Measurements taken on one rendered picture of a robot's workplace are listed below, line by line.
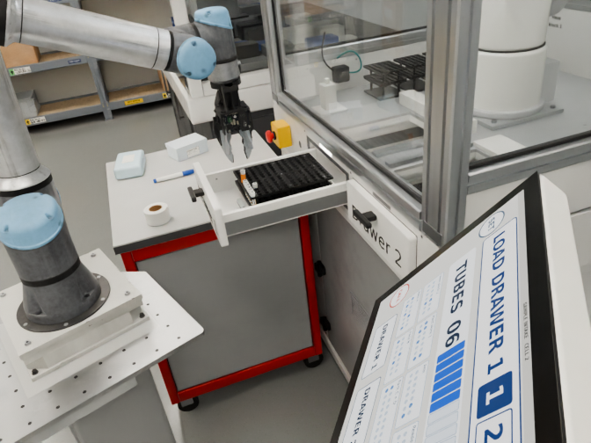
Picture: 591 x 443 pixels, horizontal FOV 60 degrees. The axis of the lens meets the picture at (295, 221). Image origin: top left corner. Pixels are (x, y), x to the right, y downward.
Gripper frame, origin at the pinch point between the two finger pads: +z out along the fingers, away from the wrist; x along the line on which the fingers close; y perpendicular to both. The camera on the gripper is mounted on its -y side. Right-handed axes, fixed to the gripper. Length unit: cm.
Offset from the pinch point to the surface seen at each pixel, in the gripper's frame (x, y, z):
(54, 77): -90, -423, 59
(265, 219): 0.8, 14.6, 11.8
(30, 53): -95, -381, 27
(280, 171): 9.9, 0.4, 7.5
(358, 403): -6, 83, -2
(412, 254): 22, 48, 9
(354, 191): 21.2, 23.4, 6.0
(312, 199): 13.6, 14.3, 10.2
